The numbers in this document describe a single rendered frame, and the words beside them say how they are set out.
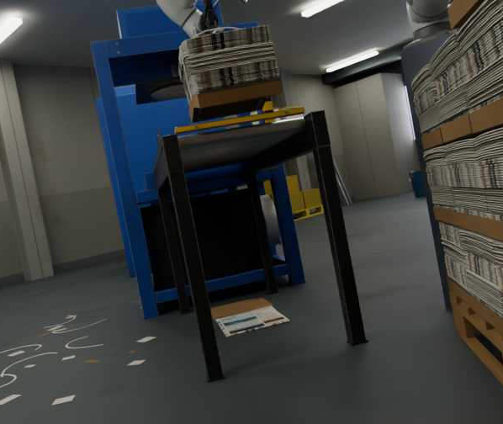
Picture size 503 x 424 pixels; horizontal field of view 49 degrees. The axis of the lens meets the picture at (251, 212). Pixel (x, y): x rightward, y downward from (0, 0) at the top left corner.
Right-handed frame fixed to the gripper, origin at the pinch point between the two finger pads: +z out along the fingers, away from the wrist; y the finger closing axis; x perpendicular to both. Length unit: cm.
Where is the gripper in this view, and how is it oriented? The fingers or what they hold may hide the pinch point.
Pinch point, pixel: (214, 8)
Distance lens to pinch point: 209.3
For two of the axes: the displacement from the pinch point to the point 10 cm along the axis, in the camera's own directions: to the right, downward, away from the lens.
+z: 2.1, 0.7, -9.8
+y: 2.0, 9.7, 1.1
